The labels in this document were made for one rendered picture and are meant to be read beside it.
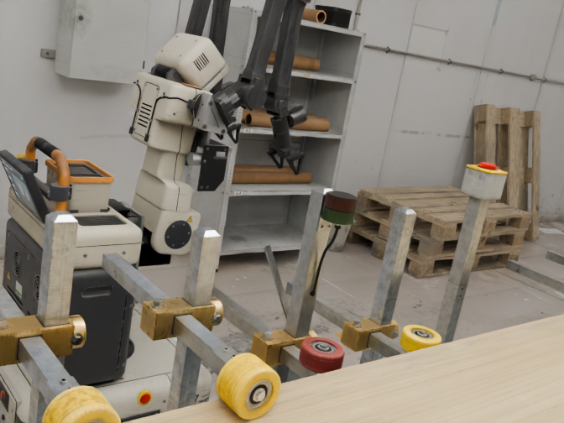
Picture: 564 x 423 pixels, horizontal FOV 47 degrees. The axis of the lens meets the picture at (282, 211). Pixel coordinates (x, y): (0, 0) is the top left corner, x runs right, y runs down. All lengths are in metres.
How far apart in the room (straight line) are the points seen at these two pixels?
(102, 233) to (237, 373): 1.09
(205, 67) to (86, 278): 0.76
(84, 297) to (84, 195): 0.31
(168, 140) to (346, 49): 2.43
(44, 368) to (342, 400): 0.45
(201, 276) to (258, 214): 3.53
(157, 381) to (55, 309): 1.29
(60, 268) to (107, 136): 2.95
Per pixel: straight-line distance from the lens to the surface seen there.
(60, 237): 0.98
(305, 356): 1.20
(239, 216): 4.54
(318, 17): 4.22
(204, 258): 1.10
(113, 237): 1.98
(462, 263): 1.65
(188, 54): 2.16
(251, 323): 1.37
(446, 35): 5.62
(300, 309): 1.29
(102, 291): 2.05
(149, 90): 2.22
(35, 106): 3.74
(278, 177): 4.24
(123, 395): 2.22
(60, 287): 1.01
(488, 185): 1.58
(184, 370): 1.19
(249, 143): 4.41
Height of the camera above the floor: 1.43
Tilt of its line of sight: 15 degrees down
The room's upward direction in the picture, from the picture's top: 10 degrees clockwise
